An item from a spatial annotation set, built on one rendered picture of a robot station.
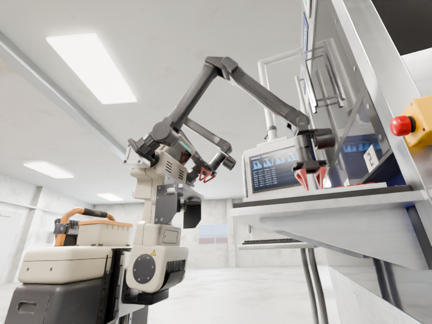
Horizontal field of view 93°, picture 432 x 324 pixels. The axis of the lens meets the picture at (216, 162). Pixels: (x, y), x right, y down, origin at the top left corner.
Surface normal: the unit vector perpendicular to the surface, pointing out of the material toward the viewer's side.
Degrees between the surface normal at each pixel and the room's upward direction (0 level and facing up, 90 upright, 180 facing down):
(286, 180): 90
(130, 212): 90
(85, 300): 90
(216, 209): 90
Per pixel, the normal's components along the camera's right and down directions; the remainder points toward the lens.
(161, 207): -0.32, -0.36
